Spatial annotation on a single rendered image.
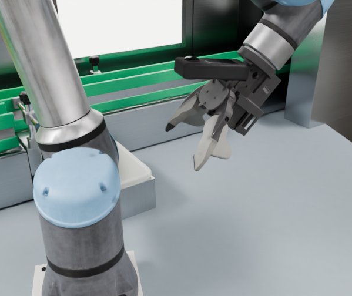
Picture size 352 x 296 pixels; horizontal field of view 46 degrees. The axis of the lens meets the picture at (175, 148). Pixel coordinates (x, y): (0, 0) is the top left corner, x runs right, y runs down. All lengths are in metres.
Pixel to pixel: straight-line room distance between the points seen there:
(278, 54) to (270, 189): 0.45
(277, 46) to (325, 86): 0.74
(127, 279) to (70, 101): 0.28
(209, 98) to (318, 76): 0.71
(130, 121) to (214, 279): 0.54
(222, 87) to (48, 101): 0.27
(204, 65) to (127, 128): 0.56
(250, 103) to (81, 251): 0.35
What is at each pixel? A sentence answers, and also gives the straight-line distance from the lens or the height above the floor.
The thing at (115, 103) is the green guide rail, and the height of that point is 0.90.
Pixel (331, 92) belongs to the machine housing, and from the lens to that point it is 1.43.
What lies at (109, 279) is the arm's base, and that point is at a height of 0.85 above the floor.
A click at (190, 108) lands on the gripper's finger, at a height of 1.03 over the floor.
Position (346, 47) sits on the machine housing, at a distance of 1.42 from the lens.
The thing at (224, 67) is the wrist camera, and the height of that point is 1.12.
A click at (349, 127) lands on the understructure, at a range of 1.59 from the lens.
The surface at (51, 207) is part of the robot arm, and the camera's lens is 0.56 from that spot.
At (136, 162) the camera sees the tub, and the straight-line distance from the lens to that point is 0.95.
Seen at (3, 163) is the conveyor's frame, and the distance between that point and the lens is 0.96.
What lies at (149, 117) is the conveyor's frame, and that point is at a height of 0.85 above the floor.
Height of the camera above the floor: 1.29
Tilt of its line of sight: 27 degrees down
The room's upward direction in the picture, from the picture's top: straight up
